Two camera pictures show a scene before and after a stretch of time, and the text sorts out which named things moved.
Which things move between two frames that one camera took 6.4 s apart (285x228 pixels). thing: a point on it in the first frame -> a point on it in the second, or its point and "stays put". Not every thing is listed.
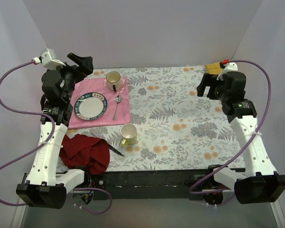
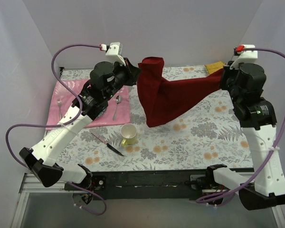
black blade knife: (111, 147) stays put
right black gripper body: (210, 83) -> (226, 77)
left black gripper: (78, 69) -> (132, 71)
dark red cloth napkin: (80, 150) -> (161, 96)
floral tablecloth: (176, 129) stays put
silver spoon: (118, 99) stays put
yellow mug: (128, 132) stays put
